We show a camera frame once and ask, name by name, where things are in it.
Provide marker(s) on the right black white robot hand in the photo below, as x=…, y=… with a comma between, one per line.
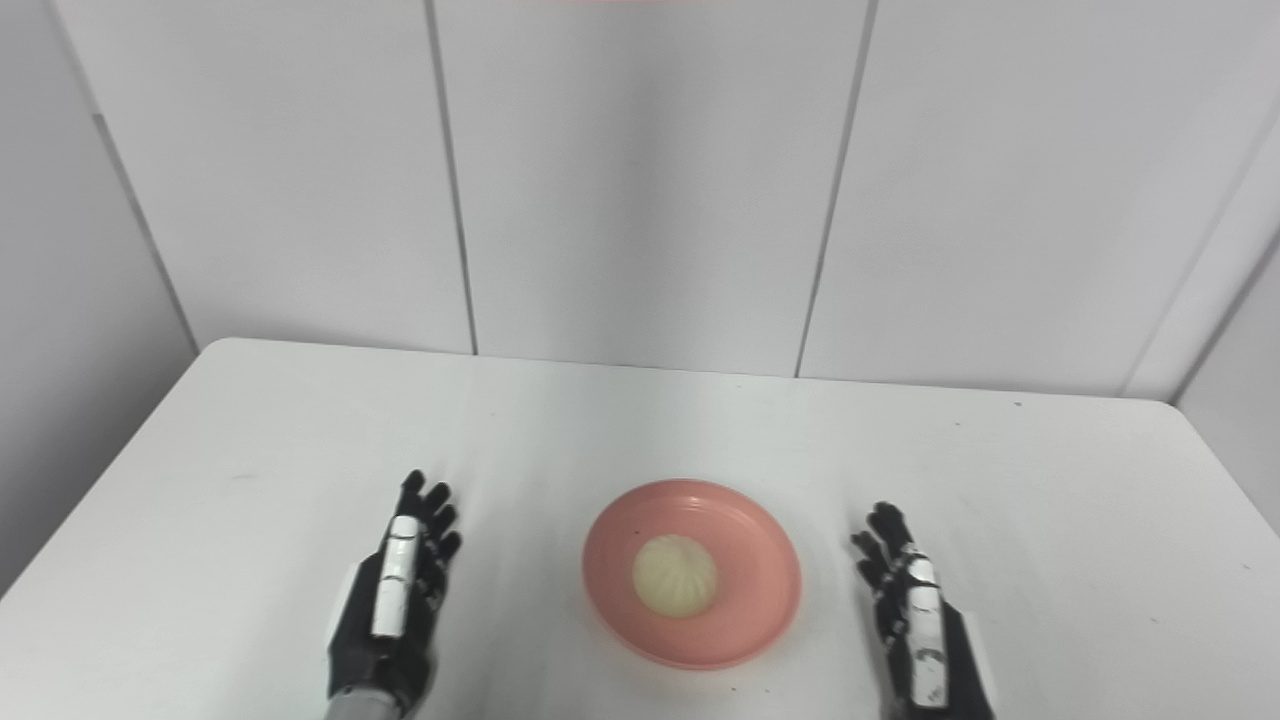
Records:
x=925, y=625

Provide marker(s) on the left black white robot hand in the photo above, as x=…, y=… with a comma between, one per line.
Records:
x=395, y=610

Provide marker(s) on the pink round plate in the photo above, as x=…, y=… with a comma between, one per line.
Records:
x=745, y=580

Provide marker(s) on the cream steamed bun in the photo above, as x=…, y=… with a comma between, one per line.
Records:
x=675, y=575

